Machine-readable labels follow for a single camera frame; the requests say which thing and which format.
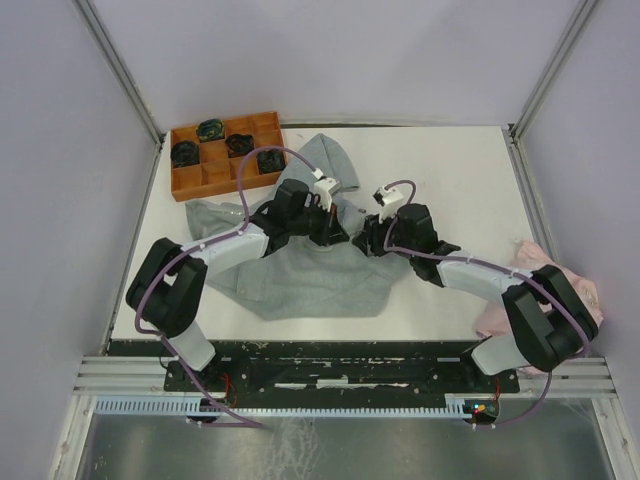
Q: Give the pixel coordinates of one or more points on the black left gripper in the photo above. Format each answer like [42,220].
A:
[332,231]

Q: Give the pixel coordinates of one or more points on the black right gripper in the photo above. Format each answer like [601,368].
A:
[368,239]

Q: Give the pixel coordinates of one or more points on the grey zip jacket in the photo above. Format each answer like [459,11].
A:
[302,279]

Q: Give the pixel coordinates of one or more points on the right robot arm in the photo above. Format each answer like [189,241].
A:
[450,267]

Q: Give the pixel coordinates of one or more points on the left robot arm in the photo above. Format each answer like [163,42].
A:
[167,289]

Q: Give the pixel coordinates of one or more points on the dark rolled sock right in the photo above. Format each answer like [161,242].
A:
[270,161]

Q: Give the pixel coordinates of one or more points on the dark rolled sock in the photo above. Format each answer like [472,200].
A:
[211,130]
[185,154]
[239,144]
[270,161]

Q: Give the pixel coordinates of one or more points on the dark rolled sock middle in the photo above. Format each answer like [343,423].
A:
[239,144]

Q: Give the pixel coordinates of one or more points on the wooden compartment tray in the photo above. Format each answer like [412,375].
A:
[217,173]

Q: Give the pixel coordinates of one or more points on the pink cloth bag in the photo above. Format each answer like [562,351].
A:
[585,295]

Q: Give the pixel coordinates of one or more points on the dark rolled sock top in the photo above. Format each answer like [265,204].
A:
[211,130]

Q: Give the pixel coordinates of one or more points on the dark rolled sock left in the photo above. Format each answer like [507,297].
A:
[185,154]

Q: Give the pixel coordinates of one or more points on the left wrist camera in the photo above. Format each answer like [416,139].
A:
[323,188]

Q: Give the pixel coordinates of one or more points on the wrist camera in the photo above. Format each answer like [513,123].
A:
[323,188]
[390,199]

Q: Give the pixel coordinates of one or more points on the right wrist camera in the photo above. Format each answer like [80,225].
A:
[390,199]

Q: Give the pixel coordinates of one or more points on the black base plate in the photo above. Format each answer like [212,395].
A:
[333,375]

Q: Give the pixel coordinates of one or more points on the right aluminium frame post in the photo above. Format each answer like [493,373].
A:
[560,55]

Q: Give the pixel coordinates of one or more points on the aluminium frame post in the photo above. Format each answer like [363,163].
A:
[97,29]
[560,55]

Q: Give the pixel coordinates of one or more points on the aluminium front rail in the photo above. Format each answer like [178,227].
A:
[143,376]

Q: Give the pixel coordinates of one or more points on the left aluminium frame post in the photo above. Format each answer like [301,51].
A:
[97,29]

